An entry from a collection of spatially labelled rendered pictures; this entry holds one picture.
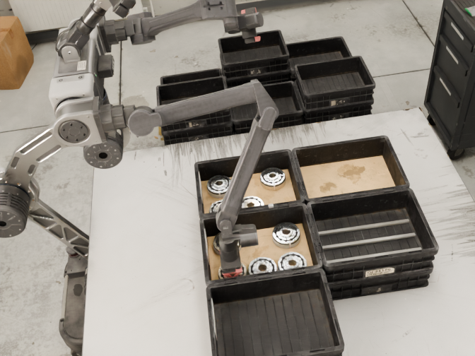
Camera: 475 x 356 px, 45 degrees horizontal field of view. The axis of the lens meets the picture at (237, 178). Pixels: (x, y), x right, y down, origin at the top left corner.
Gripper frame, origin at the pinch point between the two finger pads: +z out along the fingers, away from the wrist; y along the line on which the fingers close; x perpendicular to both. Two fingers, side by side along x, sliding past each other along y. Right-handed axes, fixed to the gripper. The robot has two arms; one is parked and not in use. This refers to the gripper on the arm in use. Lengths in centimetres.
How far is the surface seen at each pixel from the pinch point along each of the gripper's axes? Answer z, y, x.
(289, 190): 4.5, 37.8, -27.4
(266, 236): 4.2, 15.9, -14.4
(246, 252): 4.2, 10.0, -6.2
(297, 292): 3.9, -10.1, -21.2
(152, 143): 90, 173, 41
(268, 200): 4.5, 33.7, -18.1
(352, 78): 40, 149, -85
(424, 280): 12, -7, -68
